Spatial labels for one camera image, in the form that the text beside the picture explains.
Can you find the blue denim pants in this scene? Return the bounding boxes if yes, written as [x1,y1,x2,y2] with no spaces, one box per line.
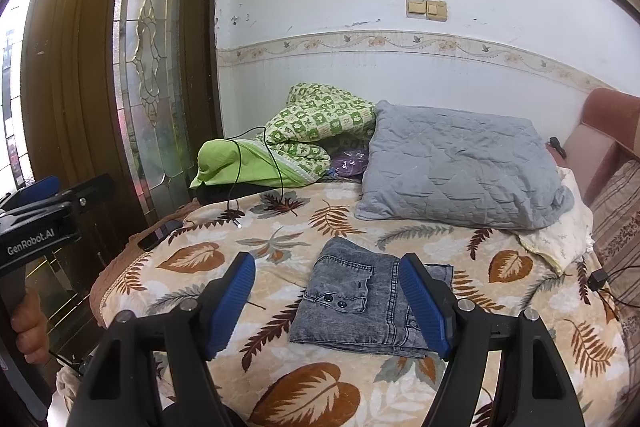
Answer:
[288,237,446,358]

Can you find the person's left hand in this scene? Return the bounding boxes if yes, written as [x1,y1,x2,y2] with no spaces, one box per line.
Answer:
[11,287,49,365]

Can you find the black phone on bed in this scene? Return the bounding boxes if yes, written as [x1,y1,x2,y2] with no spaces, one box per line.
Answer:
[137,220,182,251]

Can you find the black charger adapter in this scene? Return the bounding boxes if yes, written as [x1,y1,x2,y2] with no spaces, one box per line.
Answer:
[587,269,608,293]

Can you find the leaf pattern beige blanket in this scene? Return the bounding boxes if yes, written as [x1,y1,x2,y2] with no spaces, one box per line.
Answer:
[90,182,631,426]

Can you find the cream white cloth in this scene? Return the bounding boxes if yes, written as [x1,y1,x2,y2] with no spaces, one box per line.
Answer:
[515,167,594,275]

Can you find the wooden door with glass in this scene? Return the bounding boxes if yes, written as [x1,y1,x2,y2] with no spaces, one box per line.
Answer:
[19,0,224,228]

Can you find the striped brown cushion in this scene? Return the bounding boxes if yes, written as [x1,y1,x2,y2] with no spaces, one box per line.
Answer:
[589,158,640,323]

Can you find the black item by headboard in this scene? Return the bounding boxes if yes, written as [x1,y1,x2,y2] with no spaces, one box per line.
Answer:
[548,136,567,159]

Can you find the grey quilted pillow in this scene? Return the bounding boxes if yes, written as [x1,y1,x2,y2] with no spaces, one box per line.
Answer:
[355,101,574,231]

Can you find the pink headboard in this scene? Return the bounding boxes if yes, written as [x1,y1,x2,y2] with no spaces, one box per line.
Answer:
[547,88,640,206]

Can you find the purple patterned cloth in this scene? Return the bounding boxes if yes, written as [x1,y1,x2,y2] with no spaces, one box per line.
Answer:
[329,147,369,178]

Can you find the green patterned quilt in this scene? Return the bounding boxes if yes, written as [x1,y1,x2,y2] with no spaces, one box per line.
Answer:
[191,82,375,190]

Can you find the beige light switches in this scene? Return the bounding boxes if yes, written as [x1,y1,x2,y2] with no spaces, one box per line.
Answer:
[406,0,448,22]

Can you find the black cable on quilt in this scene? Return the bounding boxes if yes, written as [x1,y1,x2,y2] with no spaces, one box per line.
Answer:
[224,124,286,216]

